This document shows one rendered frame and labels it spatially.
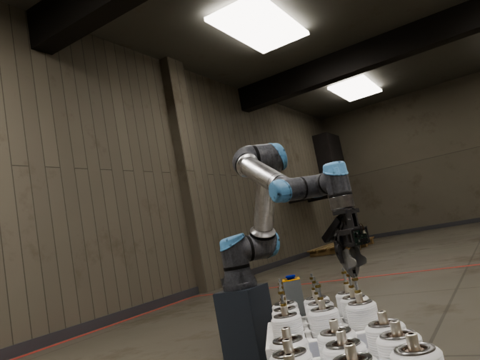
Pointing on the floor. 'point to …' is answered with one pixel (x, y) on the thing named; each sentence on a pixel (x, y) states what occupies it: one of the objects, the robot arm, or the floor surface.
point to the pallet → (331, 249)
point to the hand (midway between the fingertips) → (352, 273)
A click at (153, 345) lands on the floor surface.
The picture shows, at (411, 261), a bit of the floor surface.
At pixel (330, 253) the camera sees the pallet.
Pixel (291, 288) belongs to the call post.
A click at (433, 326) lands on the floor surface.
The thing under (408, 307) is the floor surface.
